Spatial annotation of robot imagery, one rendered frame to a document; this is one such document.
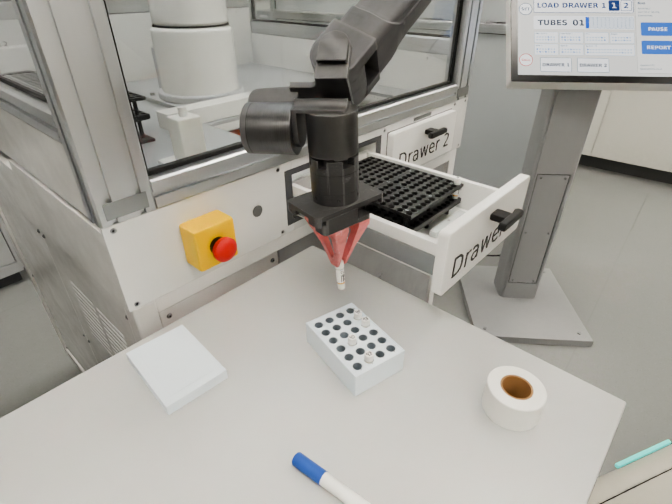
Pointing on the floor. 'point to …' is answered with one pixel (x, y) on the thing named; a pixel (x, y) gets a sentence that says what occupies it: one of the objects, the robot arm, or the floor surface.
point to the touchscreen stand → (536, 235)
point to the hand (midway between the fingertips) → (338, 258)
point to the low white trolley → (310, 413)
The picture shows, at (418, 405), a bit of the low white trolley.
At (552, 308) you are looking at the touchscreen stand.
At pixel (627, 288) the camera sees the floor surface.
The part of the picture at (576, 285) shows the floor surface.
